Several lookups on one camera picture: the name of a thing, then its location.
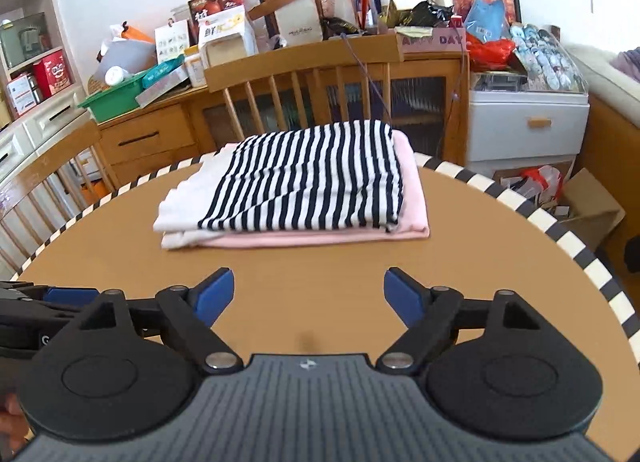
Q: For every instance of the wooden sideboard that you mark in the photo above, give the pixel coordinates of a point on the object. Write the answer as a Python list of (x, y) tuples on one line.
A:
[(160, 132)]

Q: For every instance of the red plastic bag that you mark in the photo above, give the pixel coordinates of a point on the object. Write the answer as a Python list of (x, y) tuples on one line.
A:
[(492, 52)]

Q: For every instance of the grey flat box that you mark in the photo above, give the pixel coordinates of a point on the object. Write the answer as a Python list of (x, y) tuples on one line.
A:
[(162, 90)]

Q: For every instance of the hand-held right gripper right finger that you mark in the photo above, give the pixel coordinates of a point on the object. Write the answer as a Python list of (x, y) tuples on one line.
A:
[(402, 302)]

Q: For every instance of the red white box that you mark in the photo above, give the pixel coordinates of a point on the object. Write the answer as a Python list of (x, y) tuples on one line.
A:
[(24, 92)]

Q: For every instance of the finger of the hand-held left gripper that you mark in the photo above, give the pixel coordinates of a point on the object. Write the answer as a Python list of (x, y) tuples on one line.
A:
[(70, 296)]

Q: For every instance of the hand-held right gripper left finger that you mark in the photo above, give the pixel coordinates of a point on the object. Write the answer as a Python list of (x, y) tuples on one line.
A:
[(217, 297)]

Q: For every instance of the folded pink cloth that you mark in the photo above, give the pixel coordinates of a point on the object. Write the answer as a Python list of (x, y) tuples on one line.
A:
[(410, 207)]

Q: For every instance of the person's left hand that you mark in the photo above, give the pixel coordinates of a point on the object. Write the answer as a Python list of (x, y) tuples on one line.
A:
[(11, 422)]

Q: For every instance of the navy white striped shirt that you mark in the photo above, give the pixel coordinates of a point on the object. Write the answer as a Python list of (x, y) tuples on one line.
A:
[(310, 177)]

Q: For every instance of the white drawer cabinet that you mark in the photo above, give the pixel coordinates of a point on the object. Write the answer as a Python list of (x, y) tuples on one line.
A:
[(525, 127)]

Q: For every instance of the white paper bag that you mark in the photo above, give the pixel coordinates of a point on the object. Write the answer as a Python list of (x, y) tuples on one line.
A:
[(172, 42)]

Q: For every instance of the cardboard box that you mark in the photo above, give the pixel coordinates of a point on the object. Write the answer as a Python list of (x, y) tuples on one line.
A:
[(590, 212)]

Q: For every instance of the blue cloth bag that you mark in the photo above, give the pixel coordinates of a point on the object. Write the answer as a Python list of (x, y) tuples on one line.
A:
[(487, 17)]

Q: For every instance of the white shelf unit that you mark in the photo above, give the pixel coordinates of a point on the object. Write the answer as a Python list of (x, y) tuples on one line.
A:
[(35, 42)]

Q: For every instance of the wooden spindle chair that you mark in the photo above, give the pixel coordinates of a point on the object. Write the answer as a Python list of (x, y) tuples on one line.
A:
[(45, 167), (300, 75)]

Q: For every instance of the pink lettered box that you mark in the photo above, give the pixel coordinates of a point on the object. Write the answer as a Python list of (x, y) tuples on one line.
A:
[(432, 42)]

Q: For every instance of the white carton box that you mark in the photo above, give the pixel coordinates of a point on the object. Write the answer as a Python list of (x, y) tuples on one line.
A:
[(227, 37)]

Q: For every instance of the green plastic tray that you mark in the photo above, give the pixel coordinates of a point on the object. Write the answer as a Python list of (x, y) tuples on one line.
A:
[(112, 97)]

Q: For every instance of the white plastic jug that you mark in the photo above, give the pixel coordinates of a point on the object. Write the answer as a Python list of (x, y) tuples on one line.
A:
[(125, 60)]

